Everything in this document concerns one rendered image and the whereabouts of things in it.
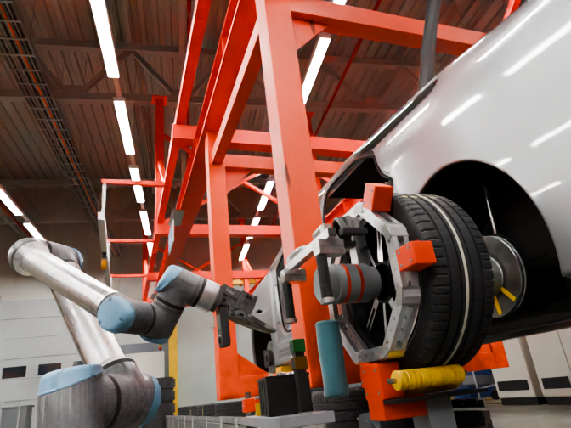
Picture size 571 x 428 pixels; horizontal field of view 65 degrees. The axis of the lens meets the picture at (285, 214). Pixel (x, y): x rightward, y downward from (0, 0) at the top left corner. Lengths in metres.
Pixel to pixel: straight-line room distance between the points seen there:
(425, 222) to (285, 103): 1.18
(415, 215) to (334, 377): 0.62
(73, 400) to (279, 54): 1.97
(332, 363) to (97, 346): 0.76
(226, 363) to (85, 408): 2.61
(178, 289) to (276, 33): 1.76
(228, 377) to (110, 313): 2.62
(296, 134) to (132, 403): 1.48
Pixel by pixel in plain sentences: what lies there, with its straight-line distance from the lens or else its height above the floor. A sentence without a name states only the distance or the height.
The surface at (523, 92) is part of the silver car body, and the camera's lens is 1.74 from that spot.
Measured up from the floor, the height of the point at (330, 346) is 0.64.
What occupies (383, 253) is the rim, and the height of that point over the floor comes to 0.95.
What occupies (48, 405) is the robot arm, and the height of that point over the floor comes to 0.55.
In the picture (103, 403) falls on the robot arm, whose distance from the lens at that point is 1.31.
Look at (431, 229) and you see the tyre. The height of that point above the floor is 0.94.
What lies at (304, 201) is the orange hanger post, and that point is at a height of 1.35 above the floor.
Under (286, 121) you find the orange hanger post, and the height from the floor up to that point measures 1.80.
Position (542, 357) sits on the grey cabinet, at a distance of 7.19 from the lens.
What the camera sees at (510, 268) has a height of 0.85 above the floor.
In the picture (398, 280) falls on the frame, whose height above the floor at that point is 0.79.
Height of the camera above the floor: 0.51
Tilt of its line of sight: 22 degrees up
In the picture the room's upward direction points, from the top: 7 degrees counter-clockwise
